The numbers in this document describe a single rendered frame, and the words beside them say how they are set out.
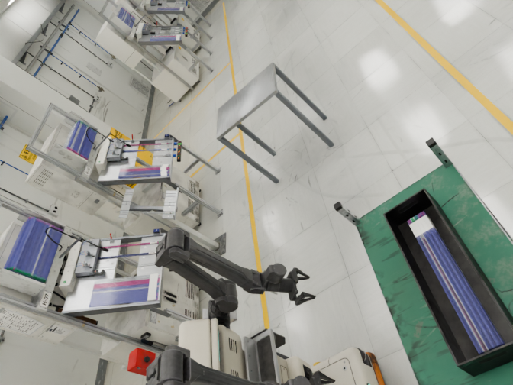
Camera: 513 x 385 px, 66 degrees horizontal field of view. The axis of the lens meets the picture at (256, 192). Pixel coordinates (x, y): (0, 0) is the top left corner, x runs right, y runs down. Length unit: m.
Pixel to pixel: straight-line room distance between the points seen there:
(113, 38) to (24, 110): 1.95
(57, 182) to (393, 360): 3.36
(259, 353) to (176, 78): 6.24
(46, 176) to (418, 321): 3.65
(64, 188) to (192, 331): 3.09
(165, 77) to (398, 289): 6.45
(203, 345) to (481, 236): 1.00
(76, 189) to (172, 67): 3.64
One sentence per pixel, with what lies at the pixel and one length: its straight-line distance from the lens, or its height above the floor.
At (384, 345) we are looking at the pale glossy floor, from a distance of 2.62.
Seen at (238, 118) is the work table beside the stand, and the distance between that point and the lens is 3.44.
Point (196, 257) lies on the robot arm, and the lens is 1.40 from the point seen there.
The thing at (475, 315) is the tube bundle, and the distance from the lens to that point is 1.35.
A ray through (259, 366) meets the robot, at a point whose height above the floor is 1.04.
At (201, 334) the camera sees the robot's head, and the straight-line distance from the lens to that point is 1.51.
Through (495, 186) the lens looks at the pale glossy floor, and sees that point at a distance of 2.74.
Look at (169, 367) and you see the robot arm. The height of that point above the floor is 1.62.
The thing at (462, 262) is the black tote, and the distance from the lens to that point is 1.46.
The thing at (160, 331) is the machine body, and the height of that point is 0.47.
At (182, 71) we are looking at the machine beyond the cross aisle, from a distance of 7.41.
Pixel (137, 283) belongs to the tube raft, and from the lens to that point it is 3.28.
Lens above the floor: 2.22
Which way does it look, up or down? 33 degrees down
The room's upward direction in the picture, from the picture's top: 55 degrees counter-clockwise
